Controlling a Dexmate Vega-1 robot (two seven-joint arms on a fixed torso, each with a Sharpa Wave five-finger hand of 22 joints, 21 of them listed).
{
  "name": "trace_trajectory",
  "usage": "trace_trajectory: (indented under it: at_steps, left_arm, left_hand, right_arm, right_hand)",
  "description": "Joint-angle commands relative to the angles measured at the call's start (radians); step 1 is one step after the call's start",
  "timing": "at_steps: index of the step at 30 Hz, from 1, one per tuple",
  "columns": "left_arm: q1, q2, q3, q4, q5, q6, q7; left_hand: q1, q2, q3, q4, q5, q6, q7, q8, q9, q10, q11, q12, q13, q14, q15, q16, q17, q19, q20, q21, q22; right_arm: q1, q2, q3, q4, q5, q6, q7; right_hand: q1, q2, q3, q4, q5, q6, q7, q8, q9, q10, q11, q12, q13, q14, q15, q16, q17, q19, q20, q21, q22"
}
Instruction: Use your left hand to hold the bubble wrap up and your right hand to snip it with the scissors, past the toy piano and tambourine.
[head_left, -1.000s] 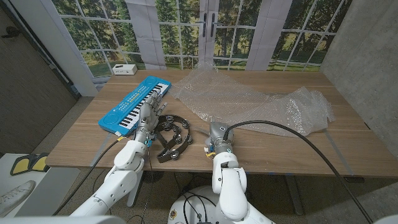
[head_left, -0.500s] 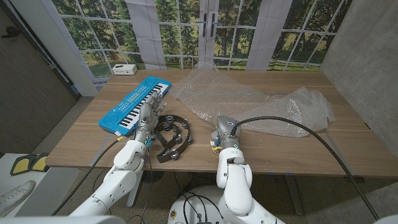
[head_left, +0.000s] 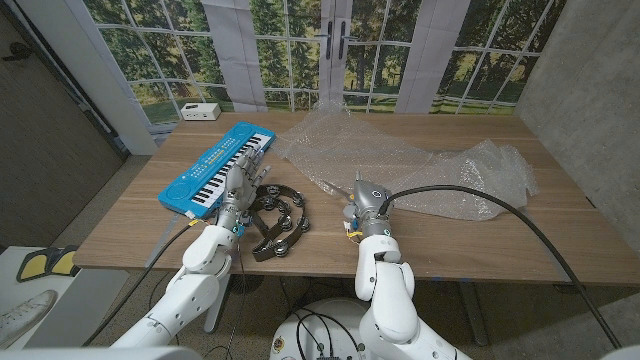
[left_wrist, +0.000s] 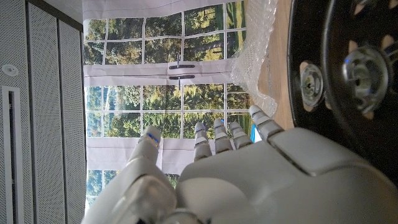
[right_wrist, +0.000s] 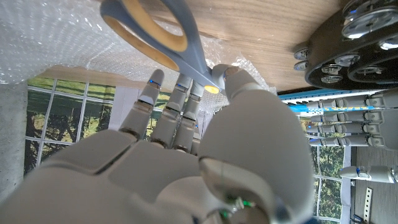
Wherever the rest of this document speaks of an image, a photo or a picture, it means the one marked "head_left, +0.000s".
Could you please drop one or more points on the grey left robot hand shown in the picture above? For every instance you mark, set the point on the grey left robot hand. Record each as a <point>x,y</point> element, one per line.
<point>237,190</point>

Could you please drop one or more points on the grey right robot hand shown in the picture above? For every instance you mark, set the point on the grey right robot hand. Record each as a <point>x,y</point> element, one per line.
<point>370,205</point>

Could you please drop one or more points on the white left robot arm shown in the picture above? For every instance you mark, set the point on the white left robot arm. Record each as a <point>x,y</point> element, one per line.
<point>190,295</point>

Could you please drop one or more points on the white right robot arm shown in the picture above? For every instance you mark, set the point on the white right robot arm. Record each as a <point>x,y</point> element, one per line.
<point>385,290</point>

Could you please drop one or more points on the blue toy piano keyboard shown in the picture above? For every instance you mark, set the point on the blue toy piano keyboard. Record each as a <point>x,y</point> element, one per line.
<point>210,160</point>

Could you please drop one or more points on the clear bubble wrap sheet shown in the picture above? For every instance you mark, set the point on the clear bubble wrap sheet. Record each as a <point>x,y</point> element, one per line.
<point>400,155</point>

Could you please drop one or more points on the black half-moon tambourine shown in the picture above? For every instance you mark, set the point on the black half-moon tambourine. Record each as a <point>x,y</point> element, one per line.
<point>299,227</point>

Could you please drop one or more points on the white power box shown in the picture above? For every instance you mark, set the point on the white power box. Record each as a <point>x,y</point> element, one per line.
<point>200,111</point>

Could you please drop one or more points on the black round floor base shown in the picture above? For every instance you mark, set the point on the black round floor base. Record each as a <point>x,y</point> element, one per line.
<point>250,284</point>

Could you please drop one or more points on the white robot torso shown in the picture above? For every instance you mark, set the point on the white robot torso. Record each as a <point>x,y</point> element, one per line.
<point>285,325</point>

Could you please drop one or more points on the grey table leg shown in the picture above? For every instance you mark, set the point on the grey table leg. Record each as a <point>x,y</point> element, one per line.
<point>472,315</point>

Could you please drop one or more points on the printed window forest backdrop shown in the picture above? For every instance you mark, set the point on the printed window forest backdrop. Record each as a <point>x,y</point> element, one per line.
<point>150,50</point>

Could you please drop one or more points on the white floor platform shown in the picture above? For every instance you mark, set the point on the white floor platform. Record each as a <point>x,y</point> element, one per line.
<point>85,295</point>

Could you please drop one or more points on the yellow black foot pedal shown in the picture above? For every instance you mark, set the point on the yellow black foot pedal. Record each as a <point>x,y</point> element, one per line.
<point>65,262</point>
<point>32,267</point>

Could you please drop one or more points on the white sneaker shoe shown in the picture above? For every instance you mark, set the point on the white sneaker shoe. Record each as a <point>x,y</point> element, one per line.
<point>25,315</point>

